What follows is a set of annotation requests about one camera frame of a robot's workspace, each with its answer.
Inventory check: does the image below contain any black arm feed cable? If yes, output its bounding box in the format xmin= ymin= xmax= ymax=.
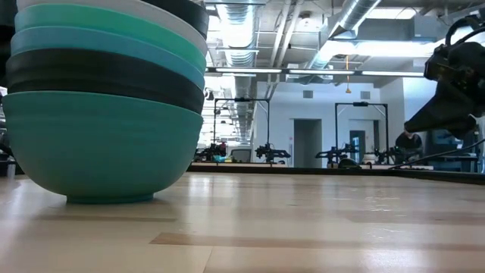
xmin=389 ymin=137 xmax=485 ymax=171

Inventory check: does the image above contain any horizontal LED light bar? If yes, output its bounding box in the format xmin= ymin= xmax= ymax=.
xmin=204 ymin=66 xmax=426 ymax=79

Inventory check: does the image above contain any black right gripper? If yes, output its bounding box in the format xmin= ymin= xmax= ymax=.
xmin=403 ymin=39 xmax=485 ymax=140

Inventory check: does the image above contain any blue bowl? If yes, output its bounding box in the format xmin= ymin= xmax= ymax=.
xmin=10 ymin=25 xmax=206 ymax=90

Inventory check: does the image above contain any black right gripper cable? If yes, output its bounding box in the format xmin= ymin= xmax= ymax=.
xmin=444 ymin=15 xmax=485 ymax=47

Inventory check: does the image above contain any black aluminium table frame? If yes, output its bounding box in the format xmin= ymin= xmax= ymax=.
xmin=188 ymin=162 xmax=485 ymax=187

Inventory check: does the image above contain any person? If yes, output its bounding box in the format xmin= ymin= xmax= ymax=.
xmin=394 ymin=128 xmax=424 ymax=161

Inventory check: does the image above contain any dark background equipment cabinet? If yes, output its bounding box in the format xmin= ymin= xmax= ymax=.
xmin=427 ymin=127 xmax=481 ymax=174

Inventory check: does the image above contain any large teal bowl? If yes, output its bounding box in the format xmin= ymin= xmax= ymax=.
xmin=2 ymin=90 xmax=205 ymax=205

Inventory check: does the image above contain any white bowl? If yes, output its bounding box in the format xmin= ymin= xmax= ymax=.
xmin=16 ymin=0 xmax=208 ymax=57

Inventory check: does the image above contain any yellow hanging pendant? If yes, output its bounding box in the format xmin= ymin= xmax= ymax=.
xmin=343 ymin=55 xmax=353 ymax=95

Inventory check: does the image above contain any grey background chair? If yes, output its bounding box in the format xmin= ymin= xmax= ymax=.
xmin=229 ymin=148 xmax=252 ymax=165

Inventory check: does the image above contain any black bowl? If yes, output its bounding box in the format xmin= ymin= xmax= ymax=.
xmin=142 ymin=0 xmax=211 ymax=40
xmin=5 ymin=48 xmax=205 ymax=115

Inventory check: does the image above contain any dark glass door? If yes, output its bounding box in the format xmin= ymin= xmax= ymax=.
xmin=349 ymin=129 xmax=367 ymax=165

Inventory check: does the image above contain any grey door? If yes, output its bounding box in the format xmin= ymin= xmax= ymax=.
xmin=293 ymin=118 xmax=324 ymax=168

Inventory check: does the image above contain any black background station frame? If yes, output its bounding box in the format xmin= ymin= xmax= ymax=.
xmin=333 ymin=101 xmax=390 ymax=153
xmin=212 ymin=97 xmax=271 ymax=153

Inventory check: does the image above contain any mint green bowl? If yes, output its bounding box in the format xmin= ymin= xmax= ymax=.
xmin=14 ymin=3 xmax=208 ymax=74

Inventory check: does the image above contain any ribbed silver ventilation duct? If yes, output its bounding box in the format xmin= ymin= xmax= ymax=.
xmin=216 ymin=3 xmax=263 ymax=68

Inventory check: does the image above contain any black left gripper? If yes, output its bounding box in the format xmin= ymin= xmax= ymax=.
xmin=0 ymin=0 xmax=18 ymax=89

